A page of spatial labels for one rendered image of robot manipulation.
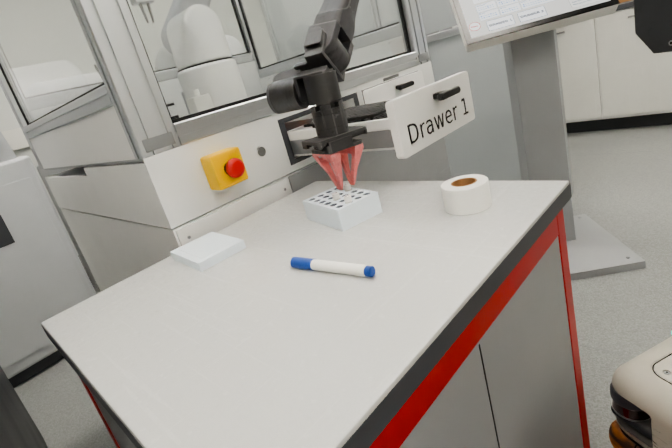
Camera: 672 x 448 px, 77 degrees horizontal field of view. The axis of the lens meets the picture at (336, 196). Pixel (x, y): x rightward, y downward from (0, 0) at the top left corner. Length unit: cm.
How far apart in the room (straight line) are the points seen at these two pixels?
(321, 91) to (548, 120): 134
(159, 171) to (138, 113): 11
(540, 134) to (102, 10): 159
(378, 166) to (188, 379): 92
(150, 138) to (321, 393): 61
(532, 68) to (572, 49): 196
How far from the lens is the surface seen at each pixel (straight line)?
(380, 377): 39
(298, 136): 101
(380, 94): 127
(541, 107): 191
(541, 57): 189
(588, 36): 380
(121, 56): 88
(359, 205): 70
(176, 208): 89
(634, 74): 380
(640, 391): 110
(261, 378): 44
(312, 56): 74
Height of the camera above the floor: 101
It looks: 16 degrees down
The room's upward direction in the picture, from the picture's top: 16 degrees counter-clockwise
